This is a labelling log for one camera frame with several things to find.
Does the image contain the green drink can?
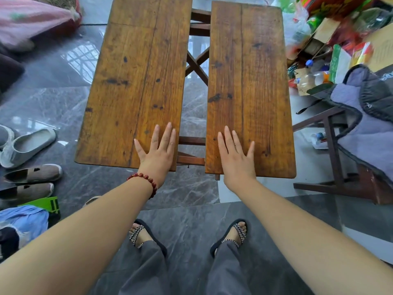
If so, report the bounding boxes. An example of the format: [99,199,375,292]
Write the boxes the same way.
[306,14,319,32]

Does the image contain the dark cloth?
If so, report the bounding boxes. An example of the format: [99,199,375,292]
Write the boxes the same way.
[0,53,26,95]

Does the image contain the pink folded umbrella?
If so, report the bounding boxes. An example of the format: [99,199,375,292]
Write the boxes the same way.
[0,0,81,50]

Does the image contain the person's left hand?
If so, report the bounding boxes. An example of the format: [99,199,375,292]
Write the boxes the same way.
[133,121,178,190]

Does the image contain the brown printed cardboard box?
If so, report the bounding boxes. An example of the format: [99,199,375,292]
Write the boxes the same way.
[366,22,393,73]

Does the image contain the black quilted bear print jacket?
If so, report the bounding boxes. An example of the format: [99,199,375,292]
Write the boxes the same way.
[296,64,393,188]

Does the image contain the person's left forearm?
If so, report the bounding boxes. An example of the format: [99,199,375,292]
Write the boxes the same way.
[0,177,155,295]

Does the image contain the green white carton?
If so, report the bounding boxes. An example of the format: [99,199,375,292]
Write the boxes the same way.
[306,43,353,96]

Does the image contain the grey fabric slipper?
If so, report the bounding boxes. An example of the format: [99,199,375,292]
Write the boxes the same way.
[0,124,15,150]

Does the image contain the red bead bracelet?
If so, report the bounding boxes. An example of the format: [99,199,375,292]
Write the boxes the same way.
[126,172,158,200]

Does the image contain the yellow snack packet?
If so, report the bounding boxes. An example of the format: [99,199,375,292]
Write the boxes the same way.
[349,41,375,69]

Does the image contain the grey rubber slipper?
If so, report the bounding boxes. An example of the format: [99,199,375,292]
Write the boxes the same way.
[0,127,58,170]

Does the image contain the white blue wrapper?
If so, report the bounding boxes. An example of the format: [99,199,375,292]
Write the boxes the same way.
[309,131,330,151]

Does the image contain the white cloth bundle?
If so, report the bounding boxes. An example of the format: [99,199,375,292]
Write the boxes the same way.
[11,37,36,52]

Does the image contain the dark wooden side chair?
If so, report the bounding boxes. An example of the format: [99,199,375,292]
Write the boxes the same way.
[292,105,393,206]

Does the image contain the pile of mixed clothes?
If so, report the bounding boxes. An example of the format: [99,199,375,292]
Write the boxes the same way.
[0,204,50,264]

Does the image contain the white plastic bag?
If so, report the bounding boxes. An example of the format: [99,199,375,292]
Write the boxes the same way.
[271,0,311,59]

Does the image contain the clear plastic bottle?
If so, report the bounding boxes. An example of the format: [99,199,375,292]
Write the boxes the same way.
[293,71,331,89]

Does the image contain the person's grey trousers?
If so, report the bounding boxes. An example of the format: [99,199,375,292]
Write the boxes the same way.
[117,239,253,295]

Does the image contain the red round basin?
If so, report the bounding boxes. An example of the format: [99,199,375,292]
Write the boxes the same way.
[36,0,84,35]

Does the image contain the red plastic bag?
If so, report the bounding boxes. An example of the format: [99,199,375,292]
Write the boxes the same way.
[327,19,370,53]

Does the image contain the black white woven sandal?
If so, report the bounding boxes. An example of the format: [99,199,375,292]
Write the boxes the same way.
[127,218,169,259]
[209,218,248,259]

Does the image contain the blue capped plastic bottle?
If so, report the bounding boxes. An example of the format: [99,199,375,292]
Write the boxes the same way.
[304,58,327,73]

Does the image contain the wooden folding table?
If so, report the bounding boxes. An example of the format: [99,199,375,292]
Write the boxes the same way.
[74,0,297,182]

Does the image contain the person's right hand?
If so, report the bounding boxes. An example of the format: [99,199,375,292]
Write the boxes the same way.
[217,125,258,195]

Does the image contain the dark drink can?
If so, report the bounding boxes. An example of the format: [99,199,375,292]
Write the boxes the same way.
[286,62,300,81]

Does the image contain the red printed carton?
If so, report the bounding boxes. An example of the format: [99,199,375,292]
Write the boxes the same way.
[298,0,370,18]

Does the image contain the beige rubber slipper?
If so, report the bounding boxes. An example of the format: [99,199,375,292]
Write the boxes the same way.
[81,195,102,209]

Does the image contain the person's right forearm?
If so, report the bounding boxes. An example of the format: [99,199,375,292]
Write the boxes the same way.
[234,177,393,295]

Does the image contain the green printed bag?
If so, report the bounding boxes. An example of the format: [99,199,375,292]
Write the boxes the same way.
[18,195,62,228]

